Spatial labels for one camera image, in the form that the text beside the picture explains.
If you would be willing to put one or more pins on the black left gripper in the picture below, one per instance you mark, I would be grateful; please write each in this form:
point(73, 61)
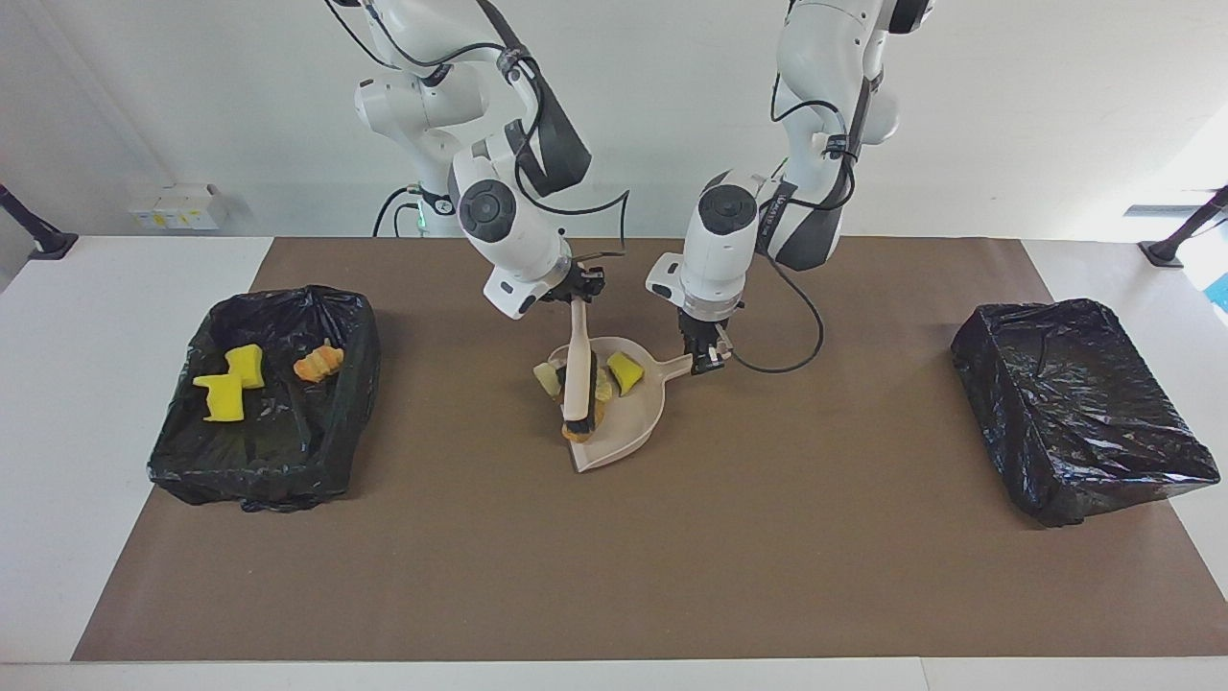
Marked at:
point(702, 328)

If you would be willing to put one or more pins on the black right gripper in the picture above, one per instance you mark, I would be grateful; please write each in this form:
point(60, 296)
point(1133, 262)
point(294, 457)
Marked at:
point(576, 280)

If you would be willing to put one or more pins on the wooden hand brush black bristles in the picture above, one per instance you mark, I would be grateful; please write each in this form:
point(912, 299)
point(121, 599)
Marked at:
point(578, 365)

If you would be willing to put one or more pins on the small yellow sponge piece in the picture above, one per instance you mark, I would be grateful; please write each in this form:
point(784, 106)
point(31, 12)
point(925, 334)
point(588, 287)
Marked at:
point(625, 372)

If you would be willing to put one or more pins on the orange striped croissant piece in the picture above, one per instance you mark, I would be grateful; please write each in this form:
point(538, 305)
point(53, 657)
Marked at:
point(604, 386)

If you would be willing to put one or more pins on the beige plastic dustpan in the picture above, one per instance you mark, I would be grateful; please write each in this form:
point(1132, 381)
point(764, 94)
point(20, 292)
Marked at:
point(633, 422)

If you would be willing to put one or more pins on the brown bread roll piece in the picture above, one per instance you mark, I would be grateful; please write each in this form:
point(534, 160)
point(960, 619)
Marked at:
point(578, 436)

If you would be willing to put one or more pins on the pale and orange croissant piece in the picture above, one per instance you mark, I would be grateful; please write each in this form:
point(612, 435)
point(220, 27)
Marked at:
point(318, 365)

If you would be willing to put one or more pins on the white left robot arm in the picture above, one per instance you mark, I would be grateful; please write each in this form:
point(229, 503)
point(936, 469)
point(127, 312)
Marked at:
point(720, 250)

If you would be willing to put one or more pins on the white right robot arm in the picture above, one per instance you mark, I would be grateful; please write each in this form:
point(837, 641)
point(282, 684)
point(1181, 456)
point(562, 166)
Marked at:
point(499, 221)

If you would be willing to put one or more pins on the bin lined black bag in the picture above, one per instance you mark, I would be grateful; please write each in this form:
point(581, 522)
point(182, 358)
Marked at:
point(288, 451)
point(1074, 413)

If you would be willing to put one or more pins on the brown paper table mat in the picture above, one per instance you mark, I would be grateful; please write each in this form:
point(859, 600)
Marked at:
point(767, 576)

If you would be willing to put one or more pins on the blue object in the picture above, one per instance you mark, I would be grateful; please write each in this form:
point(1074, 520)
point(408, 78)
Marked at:
point(1220, 291)

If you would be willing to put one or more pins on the white wall box cluster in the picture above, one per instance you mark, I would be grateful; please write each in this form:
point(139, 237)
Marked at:
point(177, 206)

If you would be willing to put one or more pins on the black camera stand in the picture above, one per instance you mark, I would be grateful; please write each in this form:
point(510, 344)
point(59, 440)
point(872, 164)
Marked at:
point(38, 235)
point(1175, 240)

